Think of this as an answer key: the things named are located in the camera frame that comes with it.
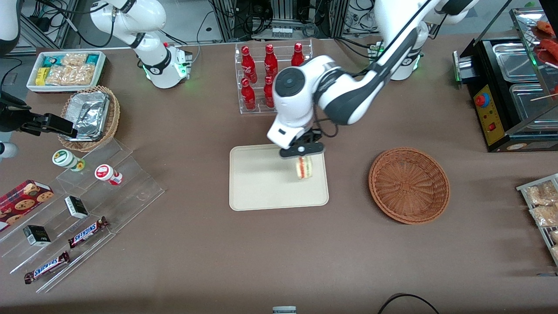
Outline grey power strip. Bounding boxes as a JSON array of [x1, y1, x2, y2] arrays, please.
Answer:
[[270, 26, 306, 40]]

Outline black food warmer appliance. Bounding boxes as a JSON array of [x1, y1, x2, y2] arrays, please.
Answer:
[[452, 7, 558, 153]]

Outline brown round wicker basket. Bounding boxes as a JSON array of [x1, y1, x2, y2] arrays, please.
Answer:
[[369, 147, 450, 225]]

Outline red tartan cookie box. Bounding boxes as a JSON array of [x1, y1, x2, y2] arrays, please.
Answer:
[[0, 180, 54, 232]]

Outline stacked aluminium foil trays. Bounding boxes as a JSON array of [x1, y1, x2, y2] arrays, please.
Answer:
[[65, 91, 109, 142]]

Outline clear acrylic tiered shelf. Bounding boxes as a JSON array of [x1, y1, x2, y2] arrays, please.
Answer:
[[0, 139, 165, 294]]

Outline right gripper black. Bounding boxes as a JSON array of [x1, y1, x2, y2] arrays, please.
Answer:
[[0, 91, 78, 139]]

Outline steel warmer pan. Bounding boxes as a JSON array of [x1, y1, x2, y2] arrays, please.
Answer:
[[509, 83, 558, 131], [492, 43, 541, 83]]

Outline white rectangular snack bin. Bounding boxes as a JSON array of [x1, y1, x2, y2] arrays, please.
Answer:
[[26, 51, 107, 94]]

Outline red lidded cup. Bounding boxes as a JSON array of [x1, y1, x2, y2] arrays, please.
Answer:
[[95, 164, 123, 186]]

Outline black table cable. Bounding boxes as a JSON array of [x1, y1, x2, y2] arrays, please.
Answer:
[[377, 293, 441, 314]]

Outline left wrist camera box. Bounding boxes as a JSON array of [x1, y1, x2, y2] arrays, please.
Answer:
[[279, 142, 326, 159]]

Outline green lidded sunflower cup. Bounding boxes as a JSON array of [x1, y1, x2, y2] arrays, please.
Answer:
[[52, 149, 86, 172]]

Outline Snickers chocolate bar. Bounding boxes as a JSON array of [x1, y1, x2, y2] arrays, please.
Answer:
[[24, 251, 71, 285], [68, 217, 109, 249]]

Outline light tan wicker basket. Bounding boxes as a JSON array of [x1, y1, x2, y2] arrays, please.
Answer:
[[58, 85, 120, 152]]

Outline triangle sandwich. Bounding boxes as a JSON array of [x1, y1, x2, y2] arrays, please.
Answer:
[[296, 157, 314, 180]]

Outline tray of packaged snacks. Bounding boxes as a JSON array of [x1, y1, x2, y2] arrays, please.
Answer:
[[516, 173, 558, 267]]

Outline clear acrylic bottle rack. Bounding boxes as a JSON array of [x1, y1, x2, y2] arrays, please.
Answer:
[[235, 39, 314, 115]]

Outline cream plastic serving tray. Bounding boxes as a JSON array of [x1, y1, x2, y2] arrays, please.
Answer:
[[229, 144, 329, 212]]

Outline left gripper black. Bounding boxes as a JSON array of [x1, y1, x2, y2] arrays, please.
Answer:
[[290, 127, 325, 149]]

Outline black box gold print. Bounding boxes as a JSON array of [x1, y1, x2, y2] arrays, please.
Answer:
[[23, 225, 51, 247]]

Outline clear rice cracker bag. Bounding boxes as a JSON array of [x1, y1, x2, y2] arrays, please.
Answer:
[[70, 65, 95, 85], [46, 65, 72, 86], [61, 53, 88, 68]]

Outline black box white label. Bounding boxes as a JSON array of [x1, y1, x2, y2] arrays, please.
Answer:
[[65, 196, 89, 219]]

